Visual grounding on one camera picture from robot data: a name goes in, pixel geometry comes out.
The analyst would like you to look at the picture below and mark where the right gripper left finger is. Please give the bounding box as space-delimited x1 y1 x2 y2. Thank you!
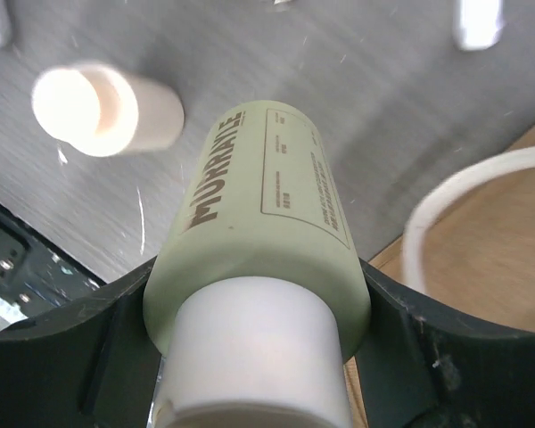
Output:
0 261 161 427

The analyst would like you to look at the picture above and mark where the white garment rack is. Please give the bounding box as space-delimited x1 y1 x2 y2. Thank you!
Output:
0 0 504 52

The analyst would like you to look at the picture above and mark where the brown canvas bag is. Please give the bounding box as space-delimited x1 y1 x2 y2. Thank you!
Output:
342 106 535 428

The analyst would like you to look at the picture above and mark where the yellow-green bottle cream cap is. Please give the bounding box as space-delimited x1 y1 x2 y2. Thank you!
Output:
143 101 371 427

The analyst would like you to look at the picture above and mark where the beige bottle pink cap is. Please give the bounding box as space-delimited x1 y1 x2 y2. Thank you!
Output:
31 62 185 158

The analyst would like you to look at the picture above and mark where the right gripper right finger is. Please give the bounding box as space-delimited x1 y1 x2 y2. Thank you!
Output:
356 262 535 427

